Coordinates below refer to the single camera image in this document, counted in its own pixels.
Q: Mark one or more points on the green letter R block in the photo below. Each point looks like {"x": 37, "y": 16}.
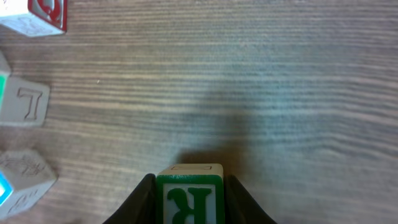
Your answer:
{"x": 190, "y": 193}

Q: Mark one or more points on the blue letter P block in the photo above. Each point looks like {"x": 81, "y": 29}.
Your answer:
{"x": 25, "y": 178}

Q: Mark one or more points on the green number 7 block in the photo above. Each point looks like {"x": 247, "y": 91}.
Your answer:
{"x": 23, "y": 103}

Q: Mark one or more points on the white block M side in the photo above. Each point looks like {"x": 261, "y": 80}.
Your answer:
{"x": 35, "y": 18}

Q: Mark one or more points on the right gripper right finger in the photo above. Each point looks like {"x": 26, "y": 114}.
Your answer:
{"x": 240, "y": 206}

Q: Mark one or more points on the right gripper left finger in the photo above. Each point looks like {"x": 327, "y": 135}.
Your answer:
{"x": 139, "y": 207}

